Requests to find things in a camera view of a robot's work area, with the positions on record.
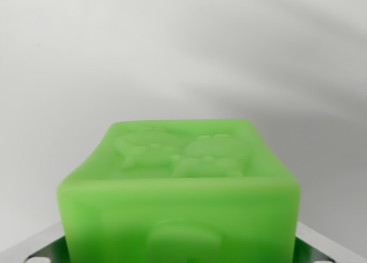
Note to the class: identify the green embossed toy cube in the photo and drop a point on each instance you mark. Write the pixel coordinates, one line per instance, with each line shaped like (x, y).
(180, 197)

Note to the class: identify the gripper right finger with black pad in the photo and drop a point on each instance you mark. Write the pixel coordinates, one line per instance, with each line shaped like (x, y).
(329, 245)

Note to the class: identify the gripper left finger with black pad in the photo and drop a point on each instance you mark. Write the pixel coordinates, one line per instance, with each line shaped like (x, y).
(37, 245)

